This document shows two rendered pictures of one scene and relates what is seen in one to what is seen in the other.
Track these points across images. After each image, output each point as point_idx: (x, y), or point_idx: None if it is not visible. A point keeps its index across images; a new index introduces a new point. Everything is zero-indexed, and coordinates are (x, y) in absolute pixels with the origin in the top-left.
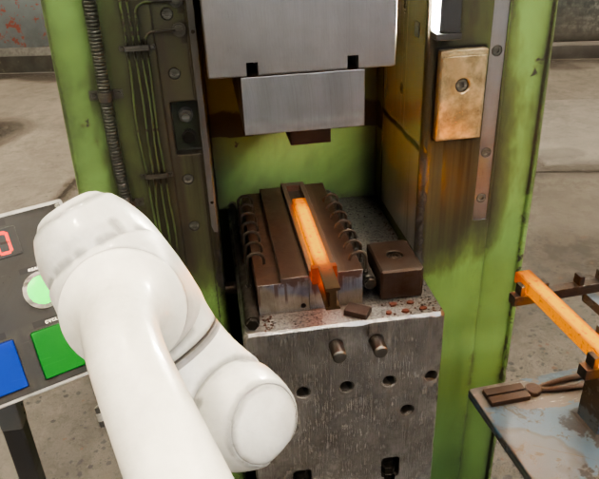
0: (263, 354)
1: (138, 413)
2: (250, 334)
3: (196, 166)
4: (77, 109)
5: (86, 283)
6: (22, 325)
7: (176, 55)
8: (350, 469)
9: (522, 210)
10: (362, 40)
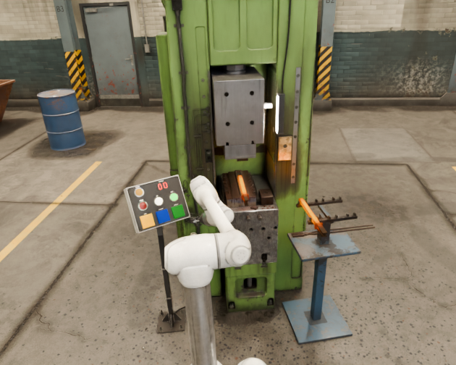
0: None
1: (212, 206)
2: None
3: (210, 166)
4: (180, 150)
5: (200, 190)
6: (169, 205)
7: (207, 137)
8: (252, 256)
9: (306, 181)
10: (255, 137)
